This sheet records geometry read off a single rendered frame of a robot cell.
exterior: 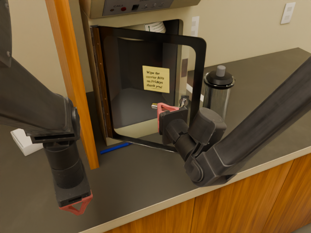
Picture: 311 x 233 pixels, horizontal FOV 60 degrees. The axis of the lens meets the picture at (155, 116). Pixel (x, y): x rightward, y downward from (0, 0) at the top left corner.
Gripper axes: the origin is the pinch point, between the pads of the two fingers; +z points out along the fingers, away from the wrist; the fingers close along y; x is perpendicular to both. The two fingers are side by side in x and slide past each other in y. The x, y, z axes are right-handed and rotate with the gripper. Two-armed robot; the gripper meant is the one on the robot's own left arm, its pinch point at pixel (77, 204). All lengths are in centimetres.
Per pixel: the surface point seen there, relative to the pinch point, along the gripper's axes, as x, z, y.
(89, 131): -8.1, 0.0, 23.9
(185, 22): -44, -25, 33
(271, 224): -87, 76, 6
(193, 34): -73, -3, 75
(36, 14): -2, -21, 76
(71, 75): -6.5, -19.7, 23.8
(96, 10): -15.8, -33.6, 27.6
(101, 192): -7.1, 16.2, 13.5
